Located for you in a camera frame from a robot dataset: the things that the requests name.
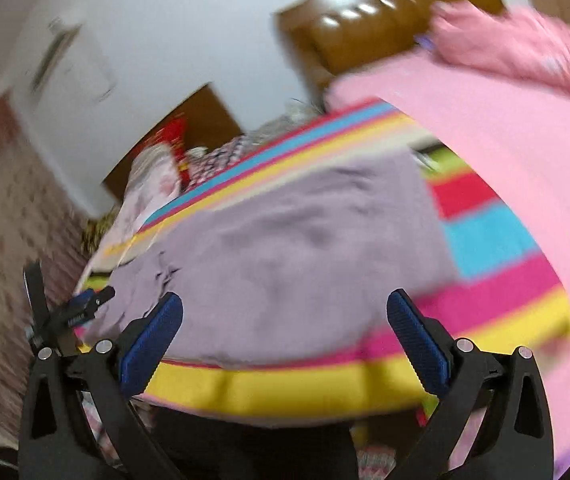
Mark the white wall fixture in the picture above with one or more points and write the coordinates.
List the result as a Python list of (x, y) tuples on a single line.
[(55, 50)]

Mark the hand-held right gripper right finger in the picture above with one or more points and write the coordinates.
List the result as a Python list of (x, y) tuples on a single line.
[(417, 345)]

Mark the dark wooden headboard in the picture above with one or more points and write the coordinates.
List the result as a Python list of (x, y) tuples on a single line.
[(205, 115)]

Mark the red white striped pillow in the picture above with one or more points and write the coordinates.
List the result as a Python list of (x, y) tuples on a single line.
[(220, 160)]

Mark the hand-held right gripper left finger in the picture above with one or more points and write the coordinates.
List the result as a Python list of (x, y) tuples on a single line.
[(150, 340)]

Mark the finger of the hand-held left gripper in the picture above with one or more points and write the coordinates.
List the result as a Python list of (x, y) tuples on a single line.
[(90, 301)]

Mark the glossy wooden headboard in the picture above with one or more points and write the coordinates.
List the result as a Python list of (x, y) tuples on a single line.
[(365, 35)]

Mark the pale blurred clutter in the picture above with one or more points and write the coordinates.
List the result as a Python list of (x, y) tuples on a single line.
[(290, 117)]

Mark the pink quilt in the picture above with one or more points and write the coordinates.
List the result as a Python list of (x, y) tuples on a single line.
[(515, 45)]

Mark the white patterned sheet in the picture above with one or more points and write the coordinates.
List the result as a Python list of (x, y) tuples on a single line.
[(107, 252)]

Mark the small purple item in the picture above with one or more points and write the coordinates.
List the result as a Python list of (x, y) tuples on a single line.
[(425, 42)]

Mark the pink bed sheet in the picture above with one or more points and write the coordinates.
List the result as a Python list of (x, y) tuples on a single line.
[(515, 135)]

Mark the lilac pants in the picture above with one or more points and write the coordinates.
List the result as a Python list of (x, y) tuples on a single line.
[(290, 260)]

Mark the yellow brown patterned cloth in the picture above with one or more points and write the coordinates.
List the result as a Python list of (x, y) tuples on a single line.
[(96, 232)]

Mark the floral striped curtain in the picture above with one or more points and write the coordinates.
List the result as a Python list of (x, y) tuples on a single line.
[(5, 240)]

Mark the white pink pillow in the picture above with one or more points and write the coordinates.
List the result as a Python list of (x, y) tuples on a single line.
[(150, 185)]

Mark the rainbow striped blanket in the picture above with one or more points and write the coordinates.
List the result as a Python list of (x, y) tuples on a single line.
[(490, 240)]

